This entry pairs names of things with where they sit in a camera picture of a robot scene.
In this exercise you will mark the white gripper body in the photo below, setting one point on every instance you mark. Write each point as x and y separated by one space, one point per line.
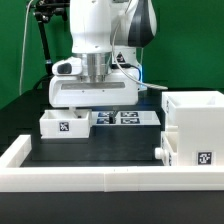
70 88

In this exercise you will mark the white drawer tray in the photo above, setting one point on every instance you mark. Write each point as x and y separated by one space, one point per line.
55 124
167 151

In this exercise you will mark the white front drawer tray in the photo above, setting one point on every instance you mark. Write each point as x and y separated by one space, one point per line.
167 151

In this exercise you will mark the white drawer cabinet box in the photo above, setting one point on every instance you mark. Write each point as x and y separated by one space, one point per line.
198 119

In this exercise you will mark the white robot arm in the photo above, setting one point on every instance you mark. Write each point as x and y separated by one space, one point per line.
101 29

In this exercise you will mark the white fiducial marker sheet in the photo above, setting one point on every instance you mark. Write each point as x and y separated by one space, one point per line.
126 118

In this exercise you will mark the black camera stand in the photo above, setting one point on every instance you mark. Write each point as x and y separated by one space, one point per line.
44 10

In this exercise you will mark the white border frame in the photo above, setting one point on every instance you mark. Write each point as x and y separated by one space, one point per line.
15 178

